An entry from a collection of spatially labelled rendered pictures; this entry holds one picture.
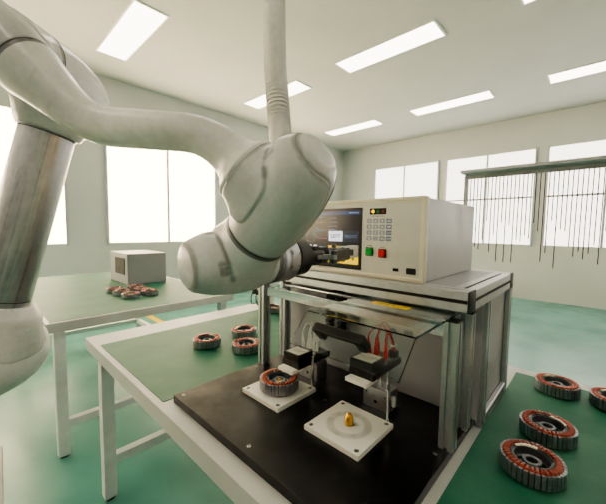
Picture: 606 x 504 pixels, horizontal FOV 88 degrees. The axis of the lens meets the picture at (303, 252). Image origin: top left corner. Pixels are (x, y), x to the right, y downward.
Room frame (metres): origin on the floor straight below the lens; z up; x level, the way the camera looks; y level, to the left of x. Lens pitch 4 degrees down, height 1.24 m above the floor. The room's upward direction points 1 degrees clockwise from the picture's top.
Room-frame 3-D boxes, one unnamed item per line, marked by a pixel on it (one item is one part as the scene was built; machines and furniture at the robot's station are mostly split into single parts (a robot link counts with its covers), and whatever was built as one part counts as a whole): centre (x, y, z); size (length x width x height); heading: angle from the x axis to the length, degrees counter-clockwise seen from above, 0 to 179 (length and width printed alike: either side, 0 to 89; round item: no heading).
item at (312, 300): (0.87, -0.09, 1.03); 0.62 x 0.01 x 0.03; 47
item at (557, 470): (0.61, -0.47, 0.77); 0.11 x 0.11 x 0.04
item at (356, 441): (0.71, -0.11, 0.78); 0.15 x 0.15 x 0.01; 47
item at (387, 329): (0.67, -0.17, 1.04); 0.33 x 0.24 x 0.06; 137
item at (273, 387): (0.88, 0.06, 0.80); 0.11 x 0.11 x 0.04
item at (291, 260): (0.60, 0.05, 1.18); 0.09 x 0.06 x 0.09; 47
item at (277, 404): (0.88, 0.06, 0.78); 0.15 x 0.15 x 0.01; 47
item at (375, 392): (0.82, -0.21, 0.80); 0.08 x 0.05 x 0.06; 47
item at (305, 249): (0.65, 0.00, 1.18); 0.09 x 0.08 x 0.07; 137
